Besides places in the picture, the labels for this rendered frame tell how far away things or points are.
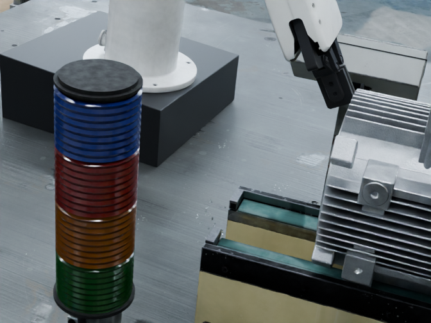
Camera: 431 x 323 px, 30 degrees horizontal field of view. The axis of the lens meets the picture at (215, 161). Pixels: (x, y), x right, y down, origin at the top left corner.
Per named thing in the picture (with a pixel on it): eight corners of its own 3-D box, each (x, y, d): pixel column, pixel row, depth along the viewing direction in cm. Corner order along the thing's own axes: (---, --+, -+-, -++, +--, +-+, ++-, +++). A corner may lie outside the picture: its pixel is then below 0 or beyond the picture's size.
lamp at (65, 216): (146, 235, 63) (149, 186, 60) (115, 279, 58) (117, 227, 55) (77, 216, 64) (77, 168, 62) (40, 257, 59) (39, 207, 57)
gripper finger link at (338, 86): (308, 52, 87) (329, 107, 89) (301, 63, 84) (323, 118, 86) (335, 44, 85) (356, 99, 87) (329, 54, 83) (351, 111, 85)
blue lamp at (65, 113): (152, 134, 58) (156, 78, 56) (118, 172, 53) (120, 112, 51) (77, 116, 60) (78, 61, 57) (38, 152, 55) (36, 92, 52)
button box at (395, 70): (417, 103, 107) (426, 66, 107) (420, 87, 100) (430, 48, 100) (292, 76, 110) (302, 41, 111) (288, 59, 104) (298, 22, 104)
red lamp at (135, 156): (149, 186, 60) (152, 134, 58) (117, 227, 55) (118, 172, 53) (77, 168, 62) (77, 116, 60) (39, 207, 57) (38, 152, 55)
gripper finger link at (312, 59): (287, -7, 82) (308, 14, 87) (295, 61, 80) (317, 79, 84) (297, -10, 82) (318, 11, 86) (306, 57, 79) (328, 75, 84)
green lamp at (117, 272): (143, 280, 65) (146, 235, 63) (113, 326, 60) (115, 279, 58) (77, 261, 66) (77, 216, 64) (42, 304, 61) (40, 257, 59)
